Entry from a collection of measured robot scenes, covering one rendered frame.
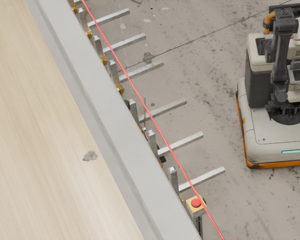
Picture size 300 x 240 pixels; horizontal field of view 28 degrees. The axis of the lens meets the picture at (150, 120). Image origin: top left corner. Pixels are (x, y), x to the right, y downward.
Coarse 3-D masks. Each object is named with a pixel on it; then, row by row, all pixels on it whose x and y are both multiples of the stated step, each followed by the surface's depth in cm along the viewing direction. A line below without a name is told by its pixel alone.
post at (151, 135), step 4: (148, 132) 305; (152, 132) 305; (148, 136) 306; (152, 136) 306; (148, 140) 312; (152, 140) 309; (152, 144) 312; (156, 144) 313; (152, 148) 314; (156, 148) 316; (156, 152) 319; (156, 156) 322
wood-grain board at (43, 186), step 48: (0, 0) 407; (0, 48) 381; (48, 48) 377; (0, 96) 358; (48, 96) 354; (0, 144) 338; (48, 144) 335; (96, 144) 332; (0, 192) 319; (48, 192) 317; (96, 192) 314
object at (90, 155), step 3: (90, 150) 328; (93, 150) 328; (87, 153) 328; (90, 153) 328; (93, 153) 328; (84, 156) 327; (87, 156) 326; (90, 156) 326; (93, 156) 326; (96, 156) 326; (84, 159) 325; (87, 159) 325; (90, 159) 326; (93, 159) 326
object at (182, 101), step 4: (176, 100) 349; (180, 100) 349; (184, 100) 348; (168, 104) 348; (172, 104) 348; (176, 104) 347; (180, 104) 349; (184, 104) 350; (160, 108) 347; (164, 108) 347; (168, 108) 346; (172, 108) 348; (152, 112) 346; (156, 112) 345; (160, 112) 346; (164, 112) 348; (140, 116) 345; (148, 116) 344; (152, 116) 345; (156, 116) 347; (140, 120) 343
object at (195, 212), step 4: (196, 196) 272; (200, 196) 272; (188, 200) 271; (188, 204) 270; (200, 204) 269; (204, 204) 269; (188, 208) 273; (192, 208) 268; (196, 208) 268; (200, 208) 268; (192, 212) 268; (196, 212) 269; (200, 212) 271; (204, 212) 272; (192, 216) 272; (196, 216) 272
